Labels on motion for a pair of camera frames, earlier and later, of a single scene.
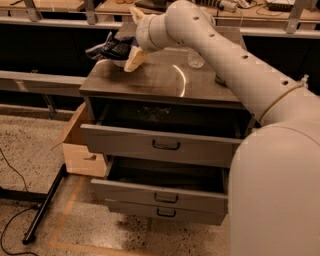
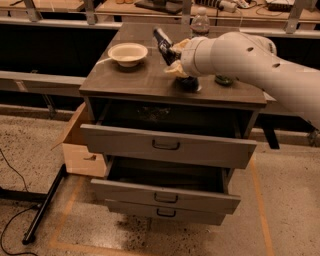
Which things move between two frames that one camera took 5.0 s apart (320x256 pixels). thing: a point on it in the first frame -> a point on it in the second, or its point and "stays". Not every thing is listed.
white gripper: x=144 y=33 -> x=190 y=57
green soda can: x=221 y=81 stays
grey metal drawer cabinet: x=168 y=130 stays
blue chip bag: x=114 y=47 -> x=168 y=53
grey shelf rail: x=41 y=83 stays
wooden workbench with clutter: x=258 y=17 stays
